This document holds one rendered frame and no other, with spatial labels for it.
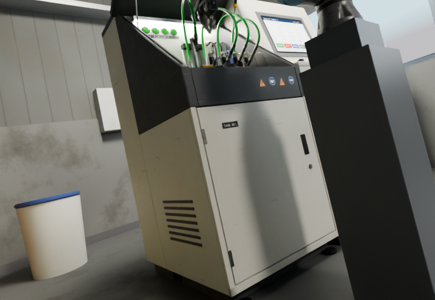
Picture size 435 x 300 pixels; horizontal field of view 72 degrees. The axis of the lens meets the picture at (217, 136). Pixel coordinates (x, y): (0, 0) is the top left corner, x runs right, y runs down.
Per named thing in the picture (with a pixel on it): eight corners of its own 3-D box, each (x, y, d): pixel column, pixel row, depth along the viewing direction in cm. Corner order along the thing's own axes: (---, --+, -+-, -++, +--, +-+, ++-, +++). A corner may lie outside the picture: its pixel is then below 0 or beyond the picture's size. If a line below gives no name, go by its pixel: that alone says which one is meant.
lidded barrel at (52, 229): (80, 254, 268) (68, 192, 272) (102, 259, 236) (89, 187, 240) (20, 278, 235) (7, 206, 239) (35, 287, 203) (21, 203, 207)
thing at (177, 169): (235, 317, 110) (189, 107, 115) (168, 282, 157) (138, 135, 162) (344, 249, 150) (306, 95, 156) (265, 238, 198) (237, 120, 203)
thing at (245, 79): (199, 106, 118) (189, 67, 119) (193, 109, 121) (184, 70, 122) (301, 96, 153) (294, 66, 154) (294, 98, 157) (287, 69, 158)
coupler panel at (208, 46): (214, 80, 189) (204, 34, 191) (211, 82, 191) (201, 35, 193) (230, 80, 196) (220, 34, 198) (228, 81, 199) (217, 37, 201)
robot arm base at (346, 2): (372, 24, 102) (365, -3, 102) (351, 19, 92) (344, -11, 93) (332, 44, 113) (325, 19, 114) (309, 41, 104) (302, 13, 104)
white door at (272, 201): (235, 286, 112) (196, 107, 116) (232, 284, 113) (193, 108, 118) (336, 230, 149) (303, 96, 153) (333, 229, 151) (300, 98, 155)
